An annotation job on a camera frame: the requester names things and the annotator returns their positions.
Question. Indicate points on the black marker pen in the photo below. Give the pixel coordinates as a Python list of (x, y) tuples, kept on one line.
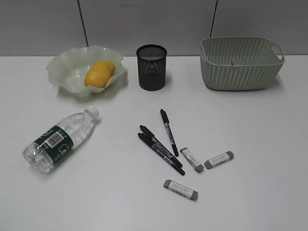
[(169, 132), (156, 150), (160, 146)]

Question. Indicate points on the grey white eraser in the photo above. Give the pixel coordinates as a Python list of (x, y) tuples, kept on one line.
[(191, 158), (181, 190), (218, 160)]

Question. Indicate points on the yellow mango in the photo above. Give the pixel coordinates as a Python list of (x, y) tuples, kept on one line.
[(99, 74)]

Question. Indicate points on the grey white eraser bottom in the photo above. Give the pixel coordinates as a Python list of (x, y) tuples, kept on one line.
[(181, 190)]

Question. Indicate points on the clear water bottle green label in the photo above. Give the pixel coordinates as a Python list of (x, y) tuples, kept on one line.
[(44, 153)]

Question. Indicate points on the black mesh pen holder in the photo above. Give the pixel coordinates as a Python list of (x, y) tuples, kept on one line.
[(151, 61)]

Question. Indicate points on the light green plastic basket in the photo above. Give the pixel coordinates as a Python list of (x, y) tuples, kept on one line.
[(259, 61)]

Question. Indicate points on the translucent green wavy plate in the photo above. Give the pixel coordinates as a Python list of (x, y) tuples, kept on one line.
[(68, 70)]

